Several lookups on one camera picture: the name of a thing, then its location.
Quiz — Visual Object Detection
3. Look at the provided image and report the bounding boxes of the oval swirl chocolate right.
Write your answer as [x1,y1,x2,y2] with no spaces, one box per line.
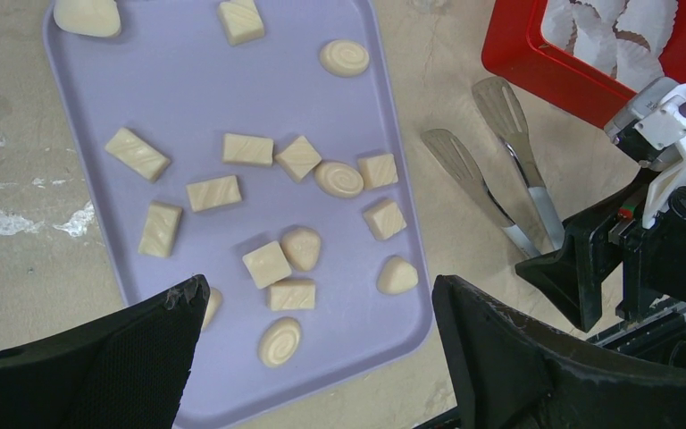
[319,39,370,78]

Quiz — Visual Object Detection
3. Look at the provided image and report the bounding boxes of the square chocolate lower centre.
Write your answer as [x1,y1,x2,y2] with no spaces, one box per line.
[242,240,292,290]

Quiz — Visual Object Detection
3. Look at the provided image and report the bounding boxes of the rectangular white chocolate centre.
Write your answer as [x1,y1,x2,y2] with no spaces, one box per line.
[222,133,274,167]

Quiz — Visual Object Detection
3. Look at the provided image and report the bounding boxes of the metal tongs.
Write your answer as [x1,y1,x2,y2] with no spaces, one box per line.
[420,76,565,258]

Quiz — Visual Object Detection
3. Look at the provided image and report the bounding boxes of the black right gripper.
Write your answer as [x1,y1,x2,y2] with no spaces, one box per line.
[515,132,686,332]

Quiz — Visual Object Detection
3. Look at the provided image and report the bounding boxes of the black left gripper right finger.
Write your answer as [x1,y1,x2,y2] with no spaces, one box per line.
[431,273,686,429]

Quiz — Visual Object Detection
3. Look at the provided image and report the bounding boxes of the heart white chocolate top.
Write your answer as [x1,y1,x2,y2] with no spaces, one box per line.
[53,0,121,38]

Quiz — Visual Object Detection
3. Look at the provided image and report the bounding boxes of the square chocolate lower right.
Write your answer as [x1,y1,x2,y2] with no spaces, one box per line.
[363,198,407,241]

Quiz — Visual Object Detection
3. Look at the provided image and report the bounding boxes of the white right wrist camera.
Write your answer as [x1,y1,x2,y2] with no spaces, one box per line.
[604,77,686,229]

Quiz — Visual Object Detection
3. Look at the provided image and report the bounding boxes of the oval swirl chocolate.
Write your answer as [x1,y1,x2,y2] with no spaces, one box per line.
[314,161,364,198]
[258,317,302,368]
[319,39,370,78]

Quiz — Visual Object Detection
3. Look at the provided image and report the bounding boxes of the oval swirl chocolate bottom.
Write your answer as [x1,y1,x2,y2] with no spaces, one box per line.
[258,317,302,368]

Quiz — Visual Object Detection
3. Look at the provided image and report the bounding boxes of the oval swirl chocolate centre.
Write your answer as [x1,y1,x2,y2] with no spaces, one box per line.
[314,161,364,198]

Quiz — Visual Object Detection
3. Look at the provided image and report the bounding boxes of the square white chocolate top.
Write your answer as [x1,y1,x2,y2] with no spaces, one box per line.
[217,0,265,46]

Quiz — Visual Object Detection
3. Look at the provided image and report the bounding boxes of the rectangular white chocolate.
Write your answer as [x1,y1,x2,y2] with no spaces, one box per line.
[105,127,171,182]
[222,133,274,167]

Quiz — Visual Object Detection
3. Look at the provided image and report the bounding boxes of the red chocolate box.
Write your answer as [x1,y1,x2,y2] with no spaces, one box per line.
[481,1,686,128]

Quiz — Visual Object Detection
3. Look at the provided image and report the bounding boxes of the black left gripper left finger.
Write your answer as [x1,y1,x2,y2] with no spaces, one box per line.
[0,274,210,428]

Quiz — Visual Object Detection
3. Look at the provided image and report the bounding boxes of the rectangular chocolate lower left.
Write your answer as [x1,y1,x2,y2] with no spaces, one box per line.
[138,201,183,258]

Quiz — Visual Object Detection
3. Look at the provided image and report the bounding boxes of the rectangular chocolate bottom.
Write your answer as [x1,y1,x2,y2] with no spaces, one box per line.
[266,279,316,311]

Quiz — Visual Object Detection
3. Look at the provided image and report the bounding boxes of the rectangular white chocolate left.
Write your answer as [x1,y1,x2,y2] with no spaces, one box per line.
[105,127,171,182]

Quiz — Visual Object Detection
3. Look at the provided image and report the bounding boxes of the lavender plastic tray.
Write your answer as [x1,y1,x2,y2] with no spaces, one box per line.
[43,1,432,428]

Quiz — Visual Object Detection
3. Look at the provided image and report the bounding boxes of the rectangular chocolate middle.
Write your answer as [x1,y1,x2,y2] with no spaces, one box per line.
[186,175,242,212]

